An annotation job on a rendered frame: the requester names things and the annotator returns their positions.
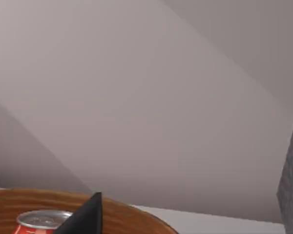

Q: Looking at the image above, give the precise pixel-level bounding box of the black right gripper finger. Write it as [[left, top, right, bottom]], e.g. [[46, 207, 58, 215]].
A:
[[55, 192, 103, 234]]

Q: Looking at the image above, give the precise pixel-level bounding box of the red and white can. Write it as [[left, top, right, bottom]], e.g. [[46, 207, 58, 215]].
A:
[[11, 210, 74, 234]]

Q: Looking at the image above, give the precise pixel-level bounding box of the grey stone block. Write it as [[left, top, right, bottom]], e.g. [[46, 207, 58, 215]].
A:
[[276, 94, 293, 234]]

